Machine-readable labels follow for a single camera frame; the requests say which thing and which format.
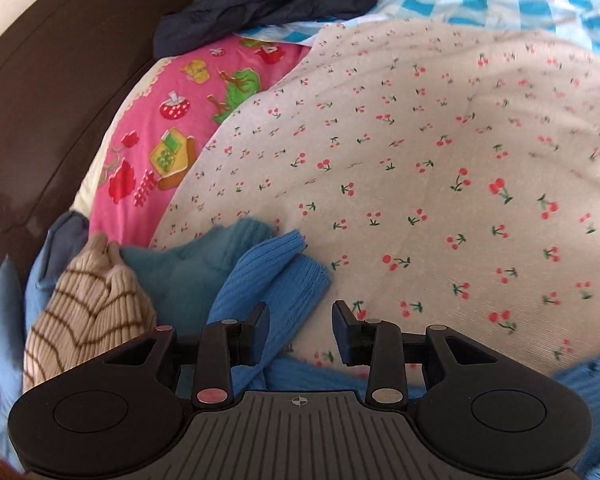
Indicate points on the pink cartoon print sheet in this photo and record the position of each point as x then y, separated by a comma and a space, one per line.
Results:
145, 160

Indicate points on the teal knit sweater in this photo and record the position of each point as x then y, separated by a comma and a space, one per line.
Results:
190, 270

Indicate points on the light blue cloth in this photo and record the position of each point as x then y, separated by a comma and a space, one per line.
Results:
55, 250

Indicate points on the blue ribbed knit sweater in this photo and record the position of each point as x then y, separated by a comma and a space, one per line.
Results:
275, 280

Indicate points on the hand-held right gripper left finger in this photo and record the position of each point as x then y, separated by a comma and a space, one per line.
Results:
260, 332

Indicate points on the dark brown wooden board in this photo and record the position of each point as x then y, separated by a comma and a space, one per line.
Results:
55, 110

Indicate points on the dark navy jacket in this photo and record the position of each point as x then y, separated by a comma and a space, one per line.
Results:
270, 0

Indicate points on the cherry print bed sheet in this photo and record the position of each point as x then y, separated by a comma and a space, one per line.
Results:
430, 160

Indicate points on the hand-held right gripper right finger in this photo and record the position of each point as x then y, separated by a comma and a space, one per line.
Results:
342, 335

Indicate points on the beige brown-striped knit sweater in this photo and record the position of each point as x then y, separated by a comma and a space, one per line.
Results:
90, 310

